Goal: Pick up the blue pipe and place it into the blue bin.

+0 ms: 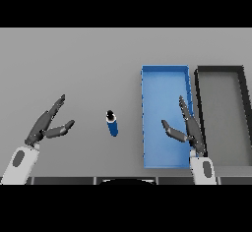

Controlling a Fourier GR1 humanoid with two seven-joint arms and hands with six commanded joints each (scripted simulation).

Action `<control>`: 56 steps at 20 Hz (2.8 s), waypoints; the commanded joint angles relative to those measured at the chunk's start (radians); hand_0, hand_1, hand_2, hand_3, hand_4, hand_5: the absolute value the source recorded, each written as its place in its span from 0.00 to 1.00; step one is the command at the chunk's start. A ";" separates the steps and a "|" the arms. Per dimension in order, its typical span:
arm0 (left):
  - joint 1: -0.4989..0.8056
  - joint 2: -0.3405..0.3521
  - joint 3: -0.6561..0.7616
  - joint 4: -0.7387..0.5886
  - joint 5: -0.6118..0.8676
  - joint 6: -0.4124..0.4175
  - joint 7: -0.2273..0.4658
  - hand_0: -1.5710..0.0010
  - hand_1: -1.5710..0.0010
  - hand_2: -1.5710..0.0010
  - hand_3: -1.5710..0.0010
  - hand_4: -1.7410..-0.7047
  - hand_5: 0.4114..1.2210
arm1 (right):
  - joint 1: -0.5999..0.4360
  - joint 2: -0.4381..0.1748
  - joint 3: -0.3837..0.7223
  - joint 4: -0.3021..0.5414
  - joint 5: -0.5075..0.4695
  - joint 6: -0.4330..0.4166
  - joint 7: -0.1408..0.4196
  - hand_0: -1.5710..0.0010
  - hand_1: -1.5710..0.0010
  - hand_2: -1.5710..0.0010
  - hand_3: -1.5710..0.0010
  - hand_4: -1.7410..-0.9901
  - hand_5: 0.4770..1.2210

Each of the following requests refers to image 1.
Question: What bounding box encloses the blue bin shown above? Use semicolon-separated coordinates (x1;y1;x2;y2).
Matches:
140;64;195;170

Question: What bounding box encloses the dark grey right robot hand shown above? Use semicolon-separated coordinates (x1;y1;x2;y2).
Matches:
160;94;207;158

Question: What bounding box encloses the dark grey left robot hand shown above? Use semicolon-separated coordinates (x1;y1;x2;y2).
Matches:
24;93;76;147

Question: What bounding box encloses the dark grey bin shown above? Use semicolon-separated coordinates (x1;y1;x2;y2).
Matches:
194;65;252;168

